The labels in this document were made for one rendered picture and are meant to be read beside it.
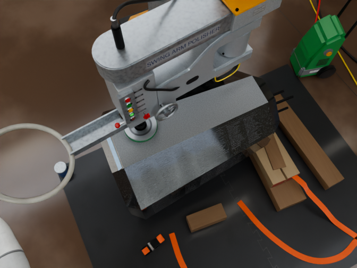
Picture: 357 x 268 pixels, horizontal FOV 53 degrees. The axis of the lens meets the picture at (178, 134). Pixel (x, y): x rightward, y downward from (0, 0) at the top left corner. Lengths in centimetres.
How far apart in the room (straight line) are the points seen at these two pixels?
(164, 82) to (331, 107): 211
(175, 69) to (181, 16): 31
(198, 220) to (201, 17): 168
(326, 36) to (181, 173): 174
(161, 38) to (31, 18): 280
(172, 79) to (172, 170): 73
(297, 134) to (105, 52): 210
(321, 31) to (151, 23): 200
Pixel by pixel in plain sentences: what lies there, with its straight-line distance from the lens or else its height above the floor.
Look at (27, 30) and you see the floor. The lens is 421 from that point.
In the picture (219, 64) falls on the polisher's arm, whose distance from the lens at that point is 212.
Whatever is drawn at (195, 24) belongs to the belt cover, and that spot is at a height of 169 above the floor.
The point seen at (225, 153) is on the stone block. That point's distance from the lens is 248.
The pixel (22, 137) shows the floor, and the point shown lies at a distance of 355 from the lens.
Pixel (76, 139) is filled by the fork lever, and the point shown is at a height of 107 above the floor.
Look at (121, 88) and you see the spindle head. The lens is 170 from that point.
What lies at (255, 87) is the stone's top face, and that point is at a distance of 257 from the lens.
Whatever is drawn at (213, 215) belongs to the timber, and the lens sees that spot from 290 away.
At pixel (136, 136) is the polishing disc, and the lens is 230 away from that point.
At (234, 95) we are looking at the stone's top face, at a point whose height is 82.
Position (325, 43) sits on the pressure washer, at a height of 49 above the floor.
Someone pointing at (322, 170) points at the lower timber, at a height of 11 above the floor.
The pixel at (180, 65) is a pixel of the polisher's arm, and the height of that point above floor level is 139.
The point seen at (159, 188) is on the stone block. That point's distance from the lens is 241.
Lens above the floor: 297
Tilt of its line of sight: 66 degrees down
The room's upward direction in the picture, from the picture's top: 1 degrees counter-clockwise
